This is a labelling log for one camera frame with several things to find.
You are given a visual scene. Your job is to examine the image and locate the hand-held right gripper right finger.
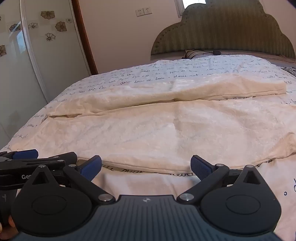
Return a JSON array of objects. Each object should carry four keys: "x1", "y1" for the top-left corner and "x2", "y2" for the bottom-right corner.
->
[{"x1": 177, "y1": 155, "x2": 270, "y2": 205}]

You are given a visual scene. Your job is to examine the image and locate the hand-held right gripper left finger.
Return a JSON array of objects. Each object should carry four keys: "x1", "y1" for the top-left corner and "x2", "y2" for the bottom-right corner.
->
[{"x1": 30, "y1": 155, "x2": 116, "y2": 205}]

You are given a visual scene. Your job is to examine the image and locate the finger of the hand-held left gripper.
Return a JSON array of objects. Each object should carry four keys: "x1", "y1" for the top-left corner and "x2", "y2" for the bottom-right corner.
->
[
  {"x1": 38, "y1": 151, "x2": 78, "y2": 165},
  {"x1": 0, "y1": 149, "x2": 39, "y2": 161}
]

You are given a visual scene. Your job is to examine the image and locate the cream fleece blanket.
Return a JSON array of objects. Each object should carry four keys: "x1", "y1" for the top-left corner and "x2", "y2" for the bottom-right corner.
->
[{"x1": 7, "y1": 74, "x2": 296, "y2": 174}]

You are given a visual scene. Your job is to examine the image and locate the person's left hand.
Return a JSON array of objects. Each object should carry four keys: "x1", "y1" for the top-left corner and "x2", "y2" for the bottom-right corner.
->
[{"x1": 0, "y1": 214, "x2": 19, "y2": 240}]

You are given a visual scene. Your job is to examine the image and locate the white floral wardrobe door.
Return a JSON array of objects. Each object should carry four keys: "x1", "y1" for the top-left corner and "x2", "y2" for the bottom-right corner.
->
[{"x1": 0, "y1": 0, "x2": 97, "y2": 144}]

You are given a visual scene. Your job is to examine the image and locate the white script printed blanket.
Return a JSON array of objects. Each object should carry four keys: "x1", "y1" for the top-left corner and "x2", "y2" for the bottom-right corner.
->
[{"x1": 0, "y1": 54, "x2": 296, "y2": 234}]

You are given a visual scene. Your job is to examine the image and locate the striped pillow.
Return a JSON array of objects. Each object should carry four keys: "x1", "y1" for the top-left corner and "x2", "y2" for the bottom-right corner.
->
[{"x1": 184, "y1": 49, "x2": 232, "y2": 59}]

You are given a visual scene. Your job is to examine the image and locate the black white striped cloth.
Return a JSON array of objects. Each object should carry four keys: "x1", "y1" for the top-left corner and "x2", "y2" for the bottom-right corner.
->
[{"x1": 281, "y1": 66, "x2": 296, "y2": 77}]

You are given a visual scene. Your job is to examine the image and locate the green upholstered headboard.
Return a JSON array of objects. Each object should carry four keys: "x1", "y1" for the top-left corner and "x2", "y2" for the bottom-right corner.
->
[{"x1": 150, "y1": 0, "x2": 296, "y2": 61}]

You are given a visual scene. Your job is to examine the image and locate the window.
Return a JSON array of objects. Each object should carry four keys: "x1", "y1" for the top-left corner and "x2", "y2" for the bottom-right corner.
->
[{"x1": 174, "y1": 0, "x2": 208, "y2": 16}]

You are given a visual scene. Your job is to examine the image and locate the brown wooden frame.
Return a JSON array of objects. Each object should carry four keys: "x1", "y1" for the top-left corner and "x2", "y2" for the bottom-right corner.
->
[{"x1": 71, "y1": 0, "x2": 99, "y2": 75}]

